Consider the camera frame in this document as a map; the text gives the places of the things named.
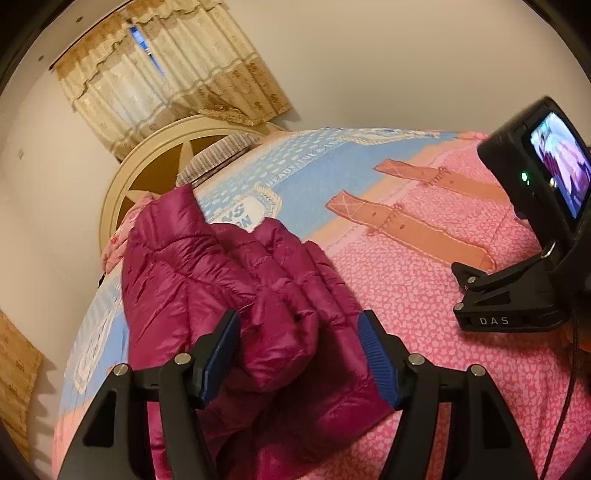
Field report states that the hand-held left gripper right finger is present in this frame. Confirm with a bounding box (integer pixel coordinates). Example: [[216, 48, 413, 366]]
[[358, 309, 539, 480]]

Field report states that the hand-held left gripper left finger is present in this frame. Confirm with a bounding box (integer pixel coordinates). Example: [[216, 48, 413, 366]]
[[58, 310, 242, 480]]

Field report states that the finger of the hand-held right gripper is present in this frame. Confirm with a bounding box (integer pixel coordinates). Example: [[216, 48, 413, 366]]
[[450, 256, 561, 292]]

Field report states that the magenta puffer jacket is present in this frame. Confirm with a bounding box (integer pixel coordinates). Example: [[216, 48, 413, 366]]
[[121, 184, 398, 467]]

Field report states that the bed with patterned blanket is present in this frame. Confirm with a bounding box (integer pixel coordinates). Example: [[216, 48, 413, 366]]
[[52, 128, 591, 480]]

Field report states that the pink pillow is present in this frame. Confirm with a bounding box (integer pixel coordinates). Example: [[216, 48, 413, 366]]
[[100, 193, 155, 277]]

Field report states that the cream and gold window curtain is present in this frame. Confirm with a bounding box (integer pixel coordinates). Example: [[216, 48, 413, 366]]
[[0, 310, 44, 455], [50, 0, 294, 162]]

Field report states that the grey striped pillow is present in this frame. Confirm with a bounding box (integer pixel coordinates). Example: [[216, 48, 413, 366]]
[[175, 131, 265, 188]]

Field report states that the cream arched bed headboard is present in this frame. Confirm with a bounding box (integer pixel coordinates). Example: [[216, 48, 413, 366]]
[[99, 115, 287, 259]]

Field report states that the black cord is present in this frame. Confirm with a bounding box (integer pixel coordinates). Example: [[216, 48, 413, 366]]
[[540, 314, 583, 469]]

